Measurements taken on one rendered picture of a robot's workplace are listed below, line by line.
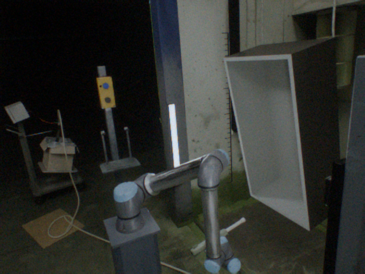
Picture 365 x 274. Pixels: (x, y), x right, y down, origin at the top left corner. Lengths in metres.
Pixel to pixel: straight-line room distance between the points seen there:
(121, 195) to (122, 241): 0.27
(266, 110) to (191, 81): 0.70
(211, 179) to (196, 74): 1.32
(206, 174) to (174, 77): 1.22
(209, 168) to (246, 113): 0.90
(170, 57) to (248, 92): 0.73
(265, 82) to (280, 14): 0.98
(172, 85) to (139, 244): 1.32
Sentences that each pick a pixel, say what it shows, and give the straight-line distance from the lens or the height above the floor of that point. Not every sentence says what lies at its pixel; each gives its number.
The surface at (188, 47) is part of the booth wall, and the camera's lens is 2.46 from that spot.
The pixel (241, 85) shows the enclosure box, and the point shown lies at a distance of 2.12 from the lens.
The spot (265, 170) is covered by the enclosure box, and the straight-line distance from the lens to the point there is 2.50.
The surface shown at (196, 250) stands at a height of 0.34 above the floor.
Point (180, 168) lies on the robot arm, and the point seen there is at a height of 1.02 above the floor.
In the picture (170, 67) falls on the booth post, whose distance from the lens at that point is 2.38.
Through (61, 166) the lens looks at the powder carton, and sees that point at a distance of 3.85.
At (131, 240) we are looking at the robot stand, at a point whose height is 0.63.
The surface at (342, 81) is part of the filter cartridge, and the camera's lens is 3.02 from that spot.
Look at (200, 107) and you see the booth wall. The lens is 2.54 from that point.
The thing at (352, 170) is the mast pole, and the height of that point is 1.43.
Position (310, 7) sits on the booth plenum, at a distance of 3.04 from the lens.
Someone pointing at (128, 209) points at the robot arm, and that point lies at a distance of 1.73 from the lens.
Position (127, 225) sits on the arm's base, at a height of 0.69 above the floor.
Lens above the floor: 1.66
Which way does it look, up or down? 17 degrees down
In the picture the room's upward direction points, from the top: 5 degrees counter-clockwise
